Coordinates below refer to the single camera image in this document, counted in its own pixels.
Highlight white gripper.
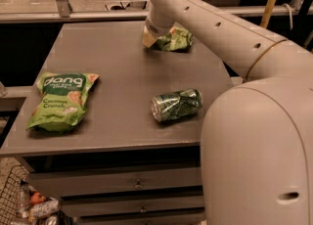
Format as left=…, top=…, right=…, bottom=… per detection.
left=142, top=15, right=174, bottom=48

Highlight green jalapeno chip bag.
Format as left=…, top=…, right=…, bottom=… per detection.
left=156, top=26, right=194, bottom=52

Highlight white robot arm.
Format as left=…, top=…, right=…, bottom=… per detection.
left=143, top=0, right=313, bottom=225

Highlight green rice chip bag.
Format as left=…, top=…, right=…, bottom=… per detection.
left=26, top=72, right=100, bottom=133

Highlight green soda can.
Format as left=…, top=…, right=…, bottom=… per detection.
left=151, top=88, right=202, bottom=122

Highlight grey drawer cabinet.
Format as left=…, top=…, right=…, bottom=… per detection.
left=1, top=22, right=231, bottom=225

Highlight snack items in basket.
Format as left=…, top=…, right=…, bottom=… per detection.
left=16, top=183, right=61, bottom=223

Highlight black wire basket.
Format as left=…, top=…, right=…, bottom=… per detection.
left=0, top=165, right=30, bottom=225

